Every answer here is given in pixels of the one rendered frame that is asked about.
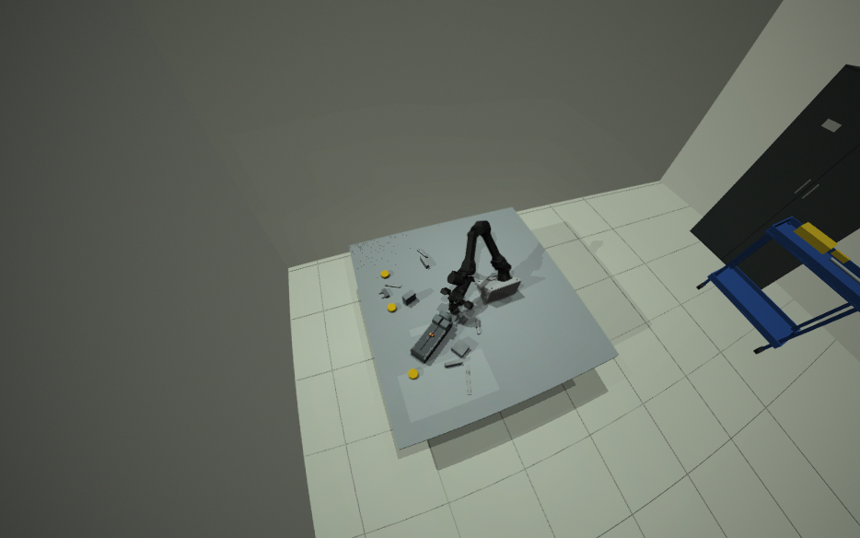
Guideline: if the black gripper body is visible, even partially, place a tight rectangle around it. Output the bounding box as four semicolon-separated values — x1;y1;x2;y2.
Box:
440;286;474;310

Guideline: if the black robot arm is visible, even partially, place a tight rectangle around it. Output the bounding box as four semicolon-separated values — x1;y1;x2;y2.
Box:
447;221;512;303

